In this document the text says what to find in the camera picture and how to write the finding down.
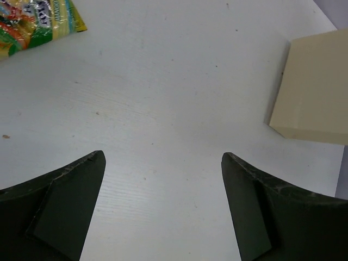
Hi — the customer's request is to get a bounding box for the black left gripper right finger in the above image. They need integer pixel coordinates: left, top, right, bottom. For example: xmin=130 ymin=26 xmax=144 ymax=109
xmin=221 ymin=152 xmax=347 ymax=260

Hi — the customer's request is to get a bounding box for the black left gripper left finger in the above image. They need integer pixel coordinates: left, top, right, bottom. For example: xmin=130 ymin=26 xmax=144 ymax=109
xmin=1 ymin=151 xmax=106 ymax=260

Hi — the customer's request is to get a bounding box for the yellow green Fox's candy bag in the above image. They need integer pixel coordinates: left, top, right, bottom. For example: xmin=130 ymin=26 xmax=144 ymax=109
xmin=1 ymin=0 xmax=87 ymax=60

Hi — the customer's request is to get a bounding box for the beige paper bag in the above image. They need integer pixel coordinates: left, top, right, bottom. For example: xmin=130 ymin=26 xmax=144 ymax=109
xmin=269 ymin=29 xmax=347 ymax=145

